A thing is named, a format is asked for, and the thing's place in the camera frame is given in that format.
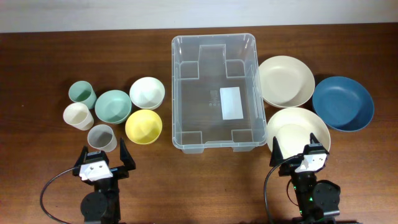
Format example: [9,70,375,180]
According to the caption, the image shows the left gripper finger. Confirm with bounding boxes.
[74,146,88,167]
[119,138,136,170]

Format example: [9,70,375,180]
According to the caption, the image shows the cream plate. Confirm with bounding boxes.
[267,108,331,159]

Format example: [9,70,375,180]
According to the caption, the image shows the dark blue plate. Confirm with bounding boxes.
[312,76,375,132]

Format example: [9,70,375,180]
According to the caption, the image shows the beige plate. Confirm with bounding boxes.
[259,55,315,108]

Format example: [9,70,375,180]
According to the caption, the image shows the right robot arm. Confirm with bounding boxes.
[264,133,341,223]

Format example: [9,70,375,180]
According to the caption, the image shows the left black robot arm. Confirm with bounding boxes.
[72,139,136,224]

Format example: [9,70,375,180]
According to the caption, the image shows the grey cup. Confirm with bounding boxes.
[87,124,118,152]

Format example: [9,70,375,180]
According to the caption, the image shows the yellow bowl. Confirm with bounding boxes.
[125,110,163,145]

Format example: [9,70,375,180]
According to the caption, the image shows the cream cup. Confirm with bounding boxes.
[63,103,94,131]

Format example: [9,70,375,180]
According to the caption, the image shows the green bowl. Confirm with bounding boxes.
[95,90,132,124]

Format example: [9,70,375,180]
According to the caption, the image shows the green cup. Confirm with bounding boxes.
[68,81,97,110]

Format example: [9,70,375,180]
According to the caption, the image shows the white bowl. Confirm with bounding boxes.
[129,77,165,110]

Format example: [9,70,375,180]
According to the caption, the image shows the white label in bin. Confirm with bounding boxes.
[220,87,244,120]

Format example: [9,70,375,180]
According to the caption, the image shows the clear plastic storage bin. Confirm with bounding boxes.
[172,33,267,154]

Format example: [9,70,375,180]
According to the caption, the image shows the left black cable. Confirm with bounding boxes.
[39,167,81,224]

